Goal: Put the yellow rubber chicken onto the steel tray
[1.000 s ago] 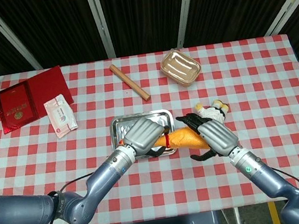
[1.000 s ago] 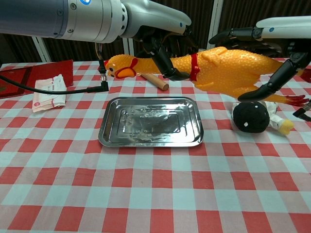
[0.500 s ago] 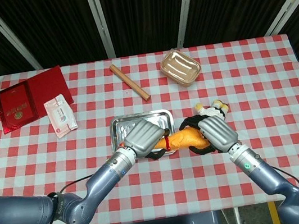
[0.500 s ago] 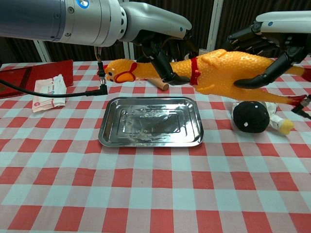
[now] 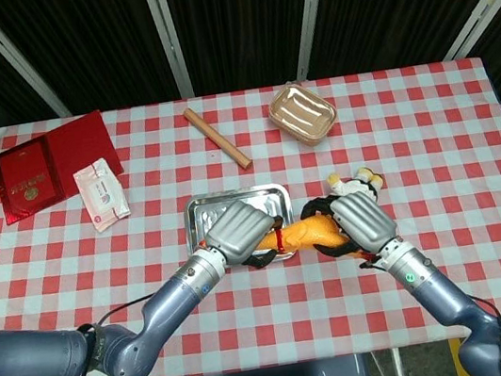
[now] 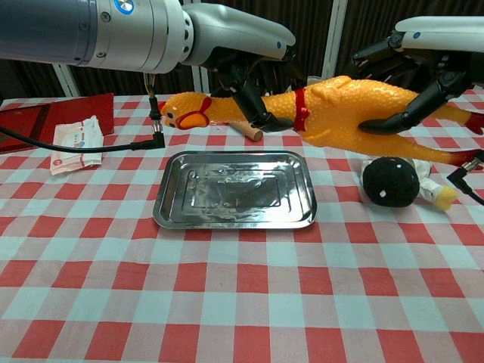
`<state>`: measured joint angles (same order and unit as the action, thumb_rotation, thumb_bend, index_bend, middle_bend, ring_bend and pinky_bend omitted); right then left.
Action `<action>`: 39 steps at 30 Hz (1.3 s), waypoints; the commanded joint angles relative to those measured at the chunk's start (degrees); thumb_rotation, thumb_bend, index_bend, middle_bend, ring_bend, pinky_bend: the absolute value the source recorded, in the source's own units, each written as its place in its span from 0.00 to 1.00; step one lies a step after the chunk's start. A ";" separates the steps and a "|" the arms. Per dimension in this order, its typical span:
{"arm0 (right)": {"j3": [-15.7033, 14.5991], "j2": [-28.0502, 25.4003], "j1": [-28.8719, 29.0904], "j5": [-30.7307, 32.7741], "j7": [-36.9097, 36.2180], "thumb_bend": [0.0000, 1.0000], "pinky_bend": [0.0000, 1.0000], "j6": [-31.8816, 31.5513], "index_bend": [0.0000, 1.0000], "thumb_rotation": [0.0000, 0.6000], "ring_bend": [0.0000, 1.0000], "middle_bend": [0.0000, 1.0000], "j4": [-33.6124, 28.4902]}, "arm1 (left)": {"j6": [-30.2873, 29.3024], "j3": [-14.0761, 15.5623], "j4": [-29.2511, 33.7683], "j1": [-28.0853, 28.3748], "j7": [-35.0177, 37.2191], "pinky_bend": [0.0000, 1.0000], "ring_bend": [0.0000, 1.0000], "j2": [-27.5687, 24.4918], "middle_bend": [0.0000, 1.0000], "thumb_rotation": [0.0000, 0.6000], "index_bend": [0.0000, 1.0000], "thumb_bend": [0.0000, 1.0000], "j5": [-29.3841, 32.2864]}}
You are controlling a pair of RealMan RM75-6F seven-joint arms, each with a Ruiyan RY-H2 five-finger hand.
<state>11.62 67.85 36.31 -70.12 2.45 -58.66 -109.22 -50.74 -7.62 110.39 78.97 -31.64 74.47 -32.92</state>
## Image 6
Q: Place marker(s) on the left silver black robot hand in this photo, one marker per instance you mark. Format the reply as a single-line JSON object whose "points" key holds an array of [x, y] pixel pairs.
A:
{"points": [[234, 34]]}

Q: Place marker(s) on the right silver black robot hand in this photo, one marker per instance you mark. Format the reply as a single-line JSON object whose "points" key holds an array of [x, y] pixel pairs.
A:
{"points": [[438, 34]]}

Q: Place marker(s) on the yellow rubber chicken toy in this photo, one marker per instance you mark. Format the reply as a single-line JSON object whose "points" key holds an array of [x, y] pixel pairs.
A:
{"points": [[340, 113]]}

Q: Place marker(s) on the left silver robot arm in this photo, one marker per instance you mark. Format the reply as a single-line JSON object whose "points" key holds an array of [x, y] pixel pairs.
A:
{"points": [[75, 30]]}

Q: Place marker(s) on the rectangular stainless steel tray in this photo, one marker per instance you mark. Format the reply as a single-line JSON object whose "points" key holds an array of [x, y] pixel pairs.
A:
{"points": [[234, 189]]}

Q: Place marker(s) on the wooden rolling pin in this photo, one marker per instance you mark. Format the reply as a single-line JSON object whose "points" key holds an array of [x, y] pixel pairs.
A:
{"points": [[251, 132]]}

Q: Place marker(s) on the black-haired plush doll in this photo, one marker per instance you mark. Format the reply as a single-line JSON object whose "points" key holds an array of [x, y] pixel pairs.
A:
{"points": [[389, 185]]}

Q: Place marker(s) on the white pink wet wipes pack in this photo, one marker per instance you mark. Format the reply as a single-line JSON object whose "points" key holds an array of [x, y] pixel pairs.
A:
{"points": [[75, 162]]}

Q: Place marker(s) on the red flat gift box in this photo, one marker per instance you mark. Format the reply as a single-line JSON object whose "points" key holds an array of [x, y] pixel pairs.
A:
{"points": [[22, 117]]}

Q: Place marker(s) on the red white checkered tablecloth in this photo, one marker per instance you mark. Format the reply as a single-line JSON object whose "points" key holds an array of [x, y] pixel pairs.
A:
{"points": [[340, 302]]}

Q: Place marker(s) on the slanted white frame post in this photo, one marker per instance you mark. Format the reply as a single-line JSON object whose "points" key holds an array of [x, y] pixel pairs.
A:
{"points": [[68, 81]]}

